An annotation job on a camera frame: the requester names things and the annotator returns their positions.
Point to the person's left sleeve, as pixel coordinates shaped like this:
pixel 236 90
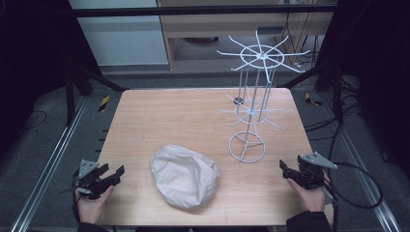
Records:
pixel 92 227

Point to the black metal frame bar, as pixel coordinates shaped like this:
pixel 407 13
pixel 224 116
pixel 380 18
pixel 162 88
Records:
pixel 199 11

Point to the white cloth hat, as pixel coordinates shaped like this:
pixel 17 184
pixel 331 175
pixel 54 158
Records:
pixel 183 175

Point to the white cabinet panel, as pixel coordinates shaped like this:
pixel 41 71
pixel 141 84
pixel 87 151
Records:
pixel 119 35

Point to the wooden cabinet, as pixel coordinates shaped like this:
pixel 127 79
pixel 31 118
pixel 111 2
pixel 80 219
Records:
pixel 248 29

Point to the aluminium floor rail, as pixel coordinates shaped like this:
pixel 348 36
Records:
pixel 364 180
pixel 45 174

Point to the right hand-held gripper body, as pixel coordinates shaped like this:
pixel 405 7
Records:
pixel 309 172

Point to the person's right hand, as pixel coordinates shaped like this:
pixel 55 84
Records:
pixel 311 198

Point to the person's sleeve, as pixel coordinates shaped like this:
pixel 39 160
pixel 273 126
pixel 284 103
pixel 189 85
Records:
pixel 307 222
pixel 92 227

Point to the person's left hand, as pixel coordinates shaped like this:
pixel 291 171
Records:
pixel 92 206

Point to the yellow black striped tape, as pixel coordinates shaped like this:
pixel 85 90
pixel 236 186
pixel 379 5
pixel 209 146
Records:
pixel 312 100
pixel 104 103

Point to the black stand leg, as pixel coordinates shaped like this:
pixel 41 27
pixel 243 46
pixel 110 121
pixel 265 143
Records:
pixel 69 96

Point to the person's right sleeve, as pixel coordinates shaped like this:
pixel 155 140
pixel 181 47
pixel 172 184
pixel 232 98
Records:
pixel 307 222

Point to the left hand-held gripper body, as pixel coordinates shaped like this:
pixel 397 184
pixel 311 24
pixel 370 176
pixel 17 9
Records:
pixel 87 180

